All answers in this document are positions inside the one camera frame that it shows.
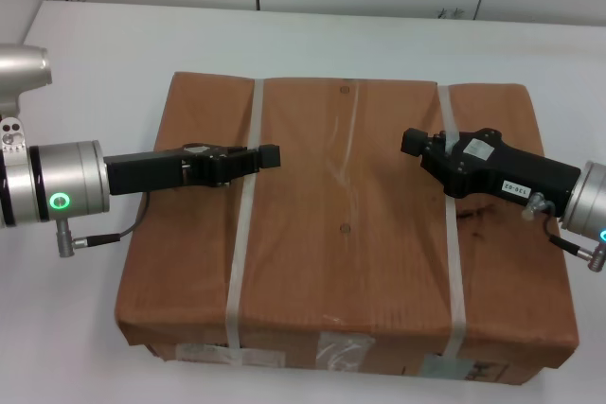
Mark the brown cardboard box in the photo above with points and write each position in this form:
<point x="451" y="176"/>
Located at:
<point x="350" y="196"/>

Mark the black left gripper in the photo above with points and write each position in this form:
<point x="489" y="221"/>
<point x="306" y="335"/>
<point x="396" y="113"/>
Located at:
<point x="142" y="174"/>

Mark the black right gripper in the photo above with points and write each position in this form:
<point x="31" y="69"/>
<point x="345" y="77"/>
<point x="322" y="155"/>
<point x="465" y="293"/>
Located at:
<point x="502" y="172"/>

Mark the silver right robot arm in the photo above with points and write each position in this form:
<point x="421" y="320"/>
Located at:
<point x="589" y="205"/>

